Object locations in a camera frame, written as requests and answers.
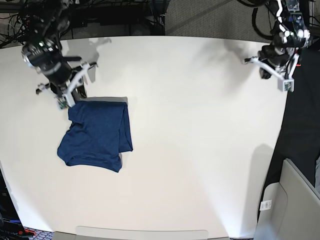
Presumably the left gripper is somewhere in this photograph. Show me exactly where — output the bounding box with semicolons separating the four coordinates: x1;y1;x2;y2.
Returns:
244;48;299;80

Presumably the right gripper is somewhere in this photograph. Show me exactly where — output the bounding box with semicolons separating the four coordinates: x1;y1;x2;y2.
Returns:
35;56;98;103

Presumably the blue long-sleeve shirt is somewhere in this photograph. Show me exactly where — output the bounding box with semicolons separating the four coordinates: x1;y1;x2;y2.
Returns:
57;101;133;173

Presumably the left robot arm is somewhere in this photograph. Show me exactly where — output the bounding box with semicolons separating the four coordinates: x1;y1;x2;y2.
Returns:
238;0;310;81

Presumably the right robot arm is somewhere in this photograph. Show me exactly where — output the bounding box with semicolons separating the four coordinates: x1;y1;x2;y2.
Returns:
21;0;98;109

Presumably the white barcode tag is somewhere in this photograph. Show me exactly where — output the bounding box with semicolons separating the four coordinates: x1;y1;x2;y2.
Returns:
259;199;272;211

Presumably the grey plastic bin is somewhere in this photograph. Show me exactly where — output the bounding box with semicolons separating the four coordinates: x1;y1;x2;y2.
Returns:
254;159;320;240

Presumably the black box with label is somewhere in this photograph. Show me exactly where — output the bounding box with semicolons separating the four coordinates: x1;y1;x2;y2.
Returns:
0;174;24;240

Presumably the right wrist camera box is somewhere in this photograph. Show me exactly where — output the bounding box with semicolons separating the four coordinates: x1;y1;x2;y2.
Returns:
56;96;76;110

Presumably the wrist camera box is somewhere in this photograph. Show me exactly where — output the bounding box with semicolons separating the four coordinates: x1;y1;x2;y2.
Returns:
56;96;76;110
277;79;295;92

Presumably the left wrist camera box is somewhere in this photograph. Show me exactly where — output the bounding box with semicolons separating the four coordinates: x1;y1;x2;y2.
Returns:
277;79;295;92

